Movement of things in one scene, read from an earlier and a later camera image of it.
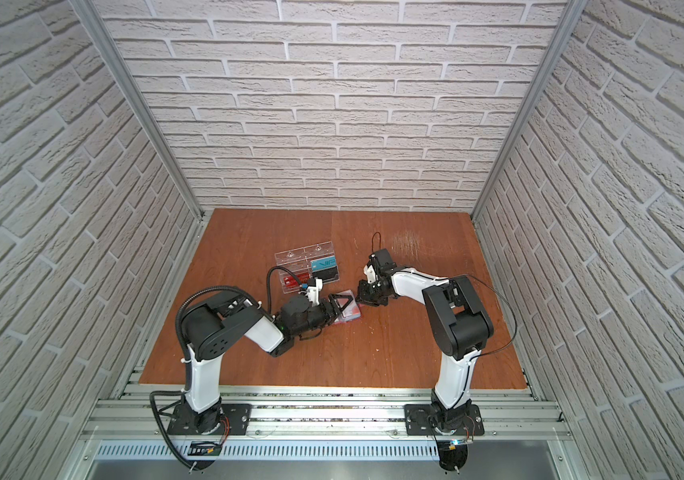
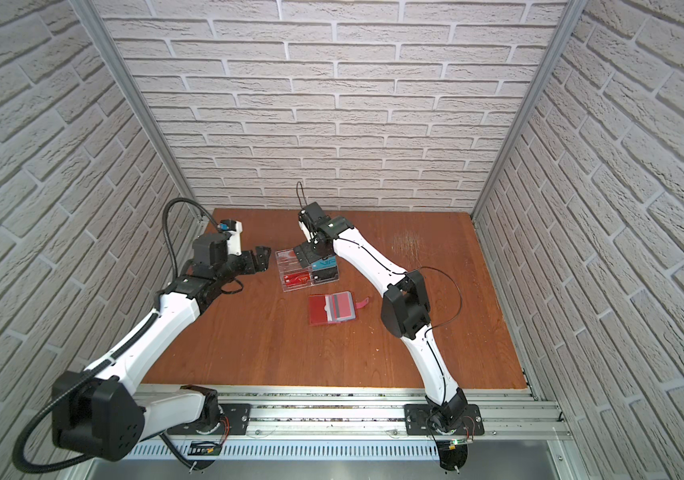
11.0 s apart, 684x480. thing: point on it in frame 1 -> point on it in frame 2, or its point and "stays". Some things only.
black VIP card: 327,275 stays
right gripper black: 363,297 -> 312,257
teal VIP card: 321,264 stays
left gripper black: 335,306 -> 255,263
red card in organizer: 302,278 stays
